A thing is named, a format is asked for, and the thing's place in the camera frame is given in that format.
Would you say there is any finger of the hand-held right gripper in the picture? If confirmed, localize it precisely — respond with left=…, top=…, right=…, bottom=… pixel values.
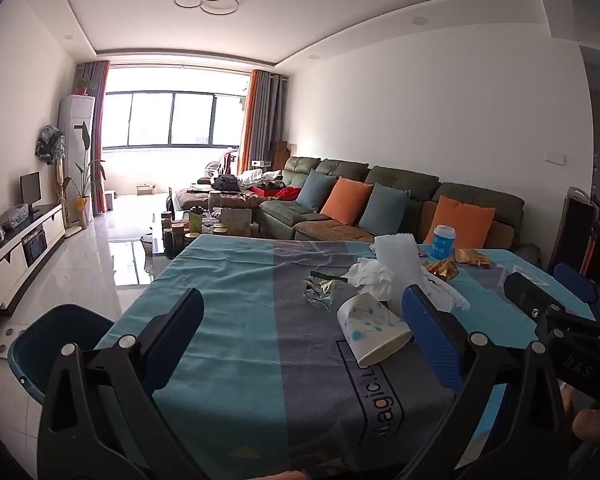
left=504, top=272, right=557, bottom=320
left=553, top=262, right=599, bottom=307

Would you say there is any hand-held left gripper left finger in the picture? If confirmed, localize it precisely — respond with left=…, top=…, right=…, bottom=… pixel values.
left=36, top=287, right=216, bottom=480

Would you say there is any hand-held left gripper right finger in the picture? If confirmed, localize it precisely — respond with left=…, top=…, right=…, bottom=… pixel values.
left=401, top=284, right=581, bottom=480

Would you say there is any white foam fruit net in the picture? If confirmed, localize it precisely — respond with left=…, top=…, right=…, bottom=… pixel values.
left=374, top=234, right=471, bottom=313

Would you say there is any white tissue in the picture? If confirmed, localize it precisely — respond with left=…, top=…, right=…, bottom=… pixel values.
left=341, top=257, right=396, bottom=293

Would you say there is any teal plastic bin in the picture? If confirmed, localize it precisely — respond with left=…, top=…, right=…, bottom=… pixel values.
left=8, top=305, right=116, bottom=411

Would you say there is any person's right hand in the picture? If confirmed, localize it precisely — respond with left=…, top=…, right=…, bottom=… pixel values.
left=560, top=382, right=600, bottom=456

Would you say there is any white dotted paper cup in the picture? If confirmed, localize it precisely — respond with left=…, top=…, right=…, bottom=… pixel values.
left=336, top=293, right=412, bottom=365

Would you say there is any crumpled gold wrapper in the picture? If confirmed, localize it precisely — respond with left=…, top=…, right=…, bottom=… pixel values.
left=425, top=259, right=461, bottom=281
left=454, top=248, right=491, bottom=268

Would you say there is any blue cup with white lid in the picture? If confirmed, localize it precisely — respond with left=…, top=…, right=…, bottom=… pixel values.
left=431, top=225, right=455, bottom=259

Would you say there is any glass coffee table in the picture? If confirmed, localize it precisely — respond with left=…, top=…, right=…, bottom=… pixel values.
left=140, top=207, right=261, bottom=261

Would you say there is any group of jars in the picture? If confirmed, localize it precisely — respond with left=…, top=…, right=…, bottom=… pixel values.
left=160, top=205, right=231, bottom=256

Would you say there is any orange cushion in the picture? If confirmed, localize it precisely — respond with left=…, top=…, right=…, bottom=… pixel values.
left=321, top=176, right=374, bottom=226
left=422, top=195, right=496, bottom=250

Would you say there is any green snack wrapper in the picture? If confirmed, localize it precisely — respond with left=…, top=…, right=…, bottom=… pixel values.
left=302, top=271, right=348, bottom=306

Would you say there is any blue cushion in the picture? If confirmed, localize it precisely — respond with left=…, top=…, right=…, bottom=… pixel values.
left=296, top=169, right=337, bottom=211
left=358, top=183, right=411, bottom=236

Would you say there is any brown paper bag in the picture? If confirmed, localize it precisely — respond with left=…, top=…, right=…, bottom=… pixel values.
left=220, top=207, right=253, bottom=236

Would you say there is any green sectional sofa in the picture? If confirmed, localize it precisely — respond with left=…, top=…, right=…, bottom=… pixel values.
left=172, top=156, right=541, bottom=261

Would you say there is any pile of clothes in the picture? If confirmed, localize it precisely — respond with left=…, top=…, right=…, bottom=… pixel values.
left=212, top=167, right=301, bottom=201

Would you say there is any tall leafy potted plant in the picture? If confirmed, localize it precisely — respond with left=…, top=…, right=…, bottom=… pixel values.
left=62, top=120, right=106, bottom=231

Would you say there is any white black media cabinet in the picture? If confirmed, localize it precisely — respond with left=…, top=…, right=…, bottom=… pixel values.
left=0, top=202, right=66, bottom=341

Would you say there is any clear plastic bag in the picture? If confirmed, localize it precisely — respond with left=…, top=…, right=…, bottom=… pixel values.
left=0, top=204, right=30, bottom=228

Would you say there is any black monitor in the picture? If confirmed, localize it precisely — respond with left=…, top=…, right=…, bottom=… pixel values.
left=20, top=171, right=42, bottom=213

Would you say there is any large window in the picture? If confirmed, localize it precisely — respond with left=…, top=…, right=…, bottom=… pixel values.
left=102, top=91, right=246, bottom=151

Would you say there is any cloth covered floor fan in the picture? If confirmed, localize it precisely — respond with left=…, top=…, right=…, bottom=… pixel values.
left=35, top=124, right=83, bottom=238

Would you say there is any grey orange curtain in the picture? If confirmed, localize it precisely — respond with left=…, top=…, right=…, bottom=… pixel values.
left=75, top=60, right=111, bottom=216
left=237, top=69, right=287, bottom=176

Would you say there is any white standing air conditioner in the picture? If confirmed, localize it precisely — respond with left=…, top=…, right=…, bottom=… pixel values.
left=58, top=95, right=96, bottom=226

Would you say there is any small green potted plant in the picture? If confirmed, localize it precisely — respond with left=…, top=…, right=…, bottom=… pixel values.
left=72, top=72, right=96, bottom=96

